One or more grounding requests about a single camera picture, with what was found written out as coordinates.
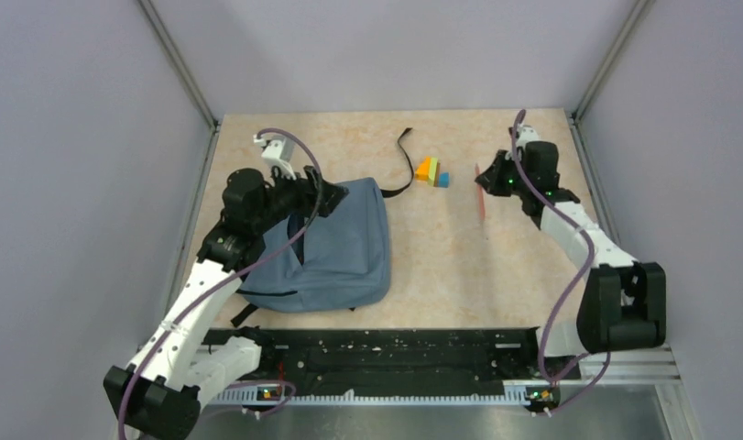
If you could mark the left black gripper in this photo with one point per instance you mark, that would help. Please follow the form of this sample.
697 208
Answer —
307 189

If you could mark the blue student backpack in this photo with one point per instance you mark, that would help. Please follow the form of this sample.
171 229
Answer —
338 262

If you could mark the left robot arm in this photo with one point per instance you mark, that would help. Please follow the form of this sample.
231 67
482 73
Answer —
164 388

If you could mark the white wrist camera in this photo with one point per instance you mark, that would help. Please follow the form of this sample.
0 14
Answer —
276 152
525 135

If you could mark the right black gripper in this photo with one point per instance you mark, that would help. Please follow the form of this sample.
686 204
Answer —
490 179

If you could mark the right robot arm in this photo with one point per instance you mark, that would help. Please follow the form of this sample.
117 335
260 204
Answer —
623 306

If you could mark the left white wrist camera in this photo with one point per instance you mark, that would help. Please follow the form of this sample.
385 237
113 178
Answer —
276 152

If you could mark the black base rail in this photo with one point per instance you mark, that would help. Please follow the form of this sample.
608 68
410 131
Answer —
433 364

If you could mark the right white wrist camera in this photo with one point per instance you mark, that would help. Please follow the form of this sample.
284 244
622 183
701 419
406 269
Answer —
525 135

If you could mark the coloured sticky note stack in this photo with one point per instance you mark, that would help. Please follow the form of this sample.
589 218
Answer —
430 171

